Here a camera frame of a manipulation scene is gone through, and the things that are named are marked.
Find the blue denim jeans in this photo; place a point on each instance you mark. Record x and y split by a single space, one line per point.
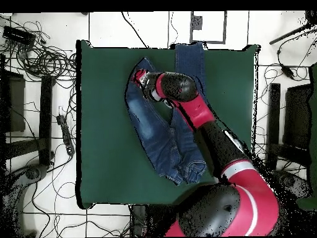
158 138

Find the black power adapter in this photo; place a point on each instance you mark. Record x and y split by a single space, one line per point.
287 70

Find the black box device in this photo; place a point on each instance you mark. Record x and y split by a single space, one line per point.
18 34

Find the black stand base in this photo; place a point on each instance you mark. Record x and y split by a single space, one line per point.
287 181
34 172

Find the black slanted crossbar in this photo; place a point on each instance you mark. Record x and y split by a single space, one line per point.
22 148

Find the grey rectangular floor frame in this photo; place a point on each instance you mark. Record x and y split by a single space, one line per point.
224 27

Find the dark green table cloth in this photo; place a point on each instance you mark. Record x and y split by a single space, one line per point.
104 148

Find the black upright bar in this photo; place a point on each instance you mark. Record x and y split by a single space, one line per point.
274 124
45 119

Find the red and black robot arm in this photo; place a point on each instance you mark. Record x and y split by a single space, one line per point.
198 114

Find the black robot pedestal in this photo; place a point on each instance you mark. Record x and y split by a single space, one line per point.
153 220

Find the green cloth sheet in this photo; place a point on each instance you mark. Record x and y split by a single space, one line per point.
314 124

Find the black tripod leg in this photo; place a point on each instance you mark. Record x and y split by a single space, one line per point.
287 35

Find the grey floor plate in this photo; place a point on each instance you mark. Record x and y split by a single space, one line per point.
197 22

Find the black power strip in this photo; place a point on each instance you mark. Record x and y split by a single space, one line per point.
65 133

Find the dark flat panel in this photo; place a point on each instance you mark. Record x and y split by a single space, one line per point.
17 104
297 111

